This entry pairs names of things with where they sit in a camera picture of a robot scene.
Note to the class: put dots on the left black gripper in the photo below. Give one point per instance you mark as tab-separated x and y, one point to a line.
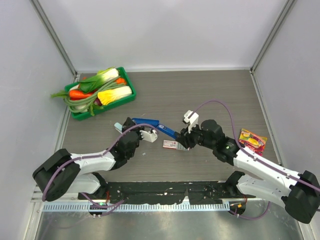
128	123

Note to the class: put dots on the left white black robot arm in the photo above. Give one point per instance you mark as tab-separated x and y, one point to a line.
65	172

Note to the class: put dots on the dark blue stapler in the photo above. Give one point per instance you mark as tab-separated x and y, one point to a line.
159	126

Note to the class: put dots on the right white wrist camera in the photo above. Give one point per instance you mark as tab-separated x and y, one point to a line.
190	118

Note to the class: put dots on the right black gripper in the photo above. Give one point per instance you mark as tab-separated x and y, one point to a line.
185	138

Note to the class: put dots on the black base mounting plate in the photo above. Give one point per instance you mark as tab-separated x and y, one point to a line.
167	192

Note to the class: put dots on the small orange carrot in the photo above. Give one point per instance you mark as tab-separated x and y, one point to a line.
121	81

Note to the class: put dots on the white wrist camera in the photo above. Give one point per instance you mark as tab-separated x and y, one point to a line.
190	118
150	136

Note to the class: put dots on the upper white bok choy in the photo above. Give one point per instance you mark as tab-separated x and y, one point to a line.
101	78

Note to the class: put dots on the yellow white napa cabbage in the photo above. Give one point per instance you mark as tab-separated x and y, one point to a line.
111	95

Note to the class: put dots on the large orange carrot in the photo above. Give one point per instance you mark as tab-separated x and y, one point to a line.
79	95

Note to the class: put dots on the colourful candy bag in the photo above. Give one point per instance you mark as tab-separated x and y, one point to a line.
253	141

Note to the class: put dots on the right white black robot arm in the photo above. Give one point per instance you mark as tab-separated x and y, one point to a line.
298	193

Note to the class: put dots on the purple red onion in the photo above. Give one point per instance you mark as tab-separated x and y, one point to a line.
97	102

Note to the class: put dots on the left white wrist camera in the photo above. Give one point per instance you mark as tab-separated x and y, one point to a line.
150	136

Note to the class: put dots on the green long beans bundle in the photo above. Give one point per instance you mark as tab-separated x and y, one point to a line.
87	104

